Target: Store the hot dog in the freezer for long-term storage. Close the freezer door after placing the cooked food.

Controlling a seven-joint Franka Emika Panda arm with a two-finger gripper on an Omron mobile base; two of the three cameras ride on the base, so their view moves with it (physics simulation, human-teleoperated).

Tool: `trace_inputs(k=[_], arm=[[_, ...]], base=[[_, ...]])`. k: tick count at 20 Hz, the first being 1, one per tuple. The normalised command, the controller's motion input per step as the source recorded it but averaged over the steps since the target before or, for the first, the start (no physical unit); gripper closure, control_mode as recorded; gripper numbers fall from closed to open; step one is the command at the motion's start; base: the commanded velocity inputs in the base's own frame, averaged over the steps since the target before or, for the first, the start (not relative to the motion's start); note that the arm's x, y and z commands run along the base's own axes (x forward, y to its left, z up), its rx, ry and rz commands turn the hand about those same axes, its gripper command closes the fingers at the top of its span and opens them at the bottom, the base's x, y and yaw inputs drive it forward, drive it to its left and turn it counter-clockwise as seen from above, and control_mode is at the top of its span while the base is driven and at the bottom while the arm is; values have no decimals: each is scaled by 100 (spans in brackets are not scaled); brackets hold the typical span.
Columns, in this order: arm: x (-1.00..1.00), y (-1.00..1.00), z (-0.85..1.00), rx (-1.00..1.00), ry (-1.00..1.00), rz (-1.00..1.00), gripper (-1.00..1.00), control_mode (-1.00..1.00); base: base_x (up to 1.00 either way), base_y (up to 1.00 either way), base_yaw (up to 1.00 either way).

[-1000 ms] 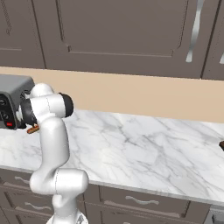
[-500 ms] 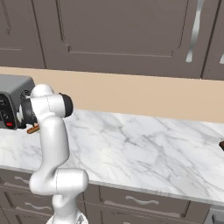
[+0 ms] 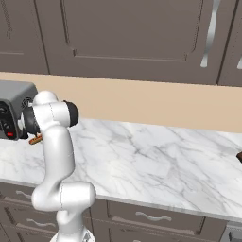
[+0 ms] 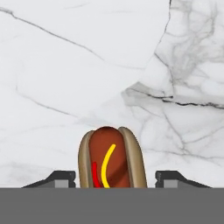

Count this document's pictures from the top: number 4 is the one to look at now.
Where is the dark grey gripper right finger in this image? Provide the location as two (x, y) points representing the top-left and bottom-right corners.
(155, 170), (212, 189)

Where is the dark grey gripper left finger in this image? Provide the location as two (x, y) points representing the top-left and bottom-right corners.
(22, 170), (77, 189)

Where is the hot dog in bun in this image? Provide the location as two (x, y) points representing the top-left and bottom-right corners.
(77, 125), (148, 189)

